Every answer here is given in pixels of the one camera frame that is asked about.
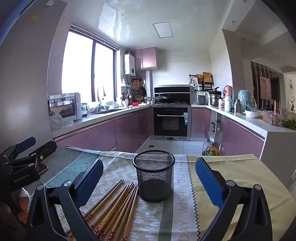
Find white bowl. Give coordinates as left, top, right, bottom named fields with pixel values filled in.
left=245, top=109, right=262, bottom=118

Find ceiling light panel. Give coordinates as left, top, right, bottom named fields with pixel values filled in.
left=152, top=22, right=174, bottom=39

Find clear plastic bag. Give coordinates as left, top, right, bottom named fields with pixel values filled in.
left=50, top=113, right=74, bottom=130

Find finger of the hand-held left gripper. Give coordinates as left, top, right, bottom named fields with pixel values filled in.
left=0, top=137, right=37, bottom=164
left=5, top=141, right=57, bottom=173

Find person's left hand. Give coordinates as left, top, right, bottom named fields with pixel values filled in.
left=0, top=188, right=31, bottom=223

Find copper tall cup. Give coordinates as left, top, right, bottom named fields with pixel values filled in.
left=272, top=100, right=281, bottom=116

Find patterned green yellow tablecloth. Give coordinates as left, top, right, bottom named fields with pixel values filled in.
left=23, top=145, right=296, bottom=241

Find framed wall picture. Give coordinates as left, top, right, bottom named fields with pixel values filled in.
left=259, top=75, right=271, bottom=101

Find pink base cabinet run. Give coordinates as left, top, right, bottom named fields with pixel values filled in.
left=191, top=107, right=296, bottom=166
left=54, top=107, right=153, bottom=153

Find bundle of wooden chopsticks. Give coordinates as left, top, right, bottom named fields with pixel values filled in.
left=67, top=179, right=139, bottom=241

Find clear plastic food container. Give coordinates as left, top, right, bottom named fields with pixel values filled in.
left=262, top=111, right=282, bottom=127

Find black mesh holder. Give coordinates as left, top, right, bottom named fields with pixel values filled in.
left=132, top=150, right=176, bottom=203

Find grey refrigerator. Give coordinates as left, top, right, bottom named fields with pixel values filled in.
left=0, top=0, right=70, bottom=158

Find white water heater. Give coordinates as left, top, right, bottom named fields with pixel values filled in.
left=124, top=54, right=136, bottom=76

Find black built-in oven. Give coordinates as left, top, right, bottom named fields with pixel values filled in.
left=153, top=107, right=189, bottom=139

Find wall-hung kitchen utensils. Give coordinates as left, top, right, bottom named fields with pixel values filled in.
left=121, top=77, right=147, bottom=107

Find black wall rack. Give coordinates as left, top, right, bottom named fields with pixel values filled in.
left=189, top=72, right=214, bottom=91

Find steel stock pot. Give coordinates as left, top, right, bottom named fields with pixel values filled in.
left=209, top=90, right=222, bottom=107

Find black wok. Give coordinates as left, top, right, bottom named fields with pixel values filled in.
left=154, top=94, right=169, bottom=104

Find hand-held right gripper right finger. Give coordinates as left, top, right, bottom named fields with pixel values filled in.
left=195, top=157, right=273, bottom=241

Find green leafy vegetables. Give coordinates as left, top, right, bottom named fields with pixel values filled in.
left=281, top=112, right=296, bottom=130

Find yellow cooking oil bottle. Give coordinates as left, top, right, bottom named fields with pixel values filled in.
left=207, top=142, right=219, bottom=156

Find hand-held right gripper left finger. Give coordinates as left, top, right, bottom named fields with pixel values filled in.
left=27, top=159, right=104, bottom=241

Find clear plastic bottle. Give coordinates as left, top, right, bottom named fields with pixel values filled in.
left=202, top=138, right=212, bottom=156

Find pink wall cabinets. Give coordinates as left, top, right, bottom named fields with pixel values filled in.
left=131, top=47, right=159, bottom=70

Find black range hood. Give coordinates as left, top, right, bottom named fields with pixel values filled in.
left=154, top=85, right=190, bottom=105

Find pale green kettle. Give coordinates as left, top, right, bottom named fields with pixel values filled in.
left=238, top=90, right=256, bottom=112

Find kitchen window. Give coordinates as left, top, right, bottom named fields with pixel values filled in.
left=62, top=29, right=116, bottom=102

